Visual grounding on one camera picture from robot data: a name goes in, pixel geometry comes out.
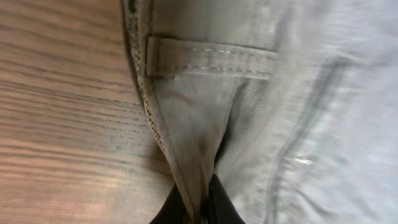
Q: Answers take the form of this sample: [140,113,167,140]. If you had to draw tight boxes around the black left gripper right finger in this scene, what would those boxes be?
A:
[208,174,245,224]

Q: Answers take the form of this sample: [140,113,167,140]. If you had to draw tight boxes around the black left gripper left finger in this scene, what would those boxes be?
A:
[150,184,190,224]

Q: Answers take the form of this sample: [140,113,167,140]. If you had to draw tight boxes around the grey shorts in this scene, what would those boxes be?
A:
[121,0,397,224]

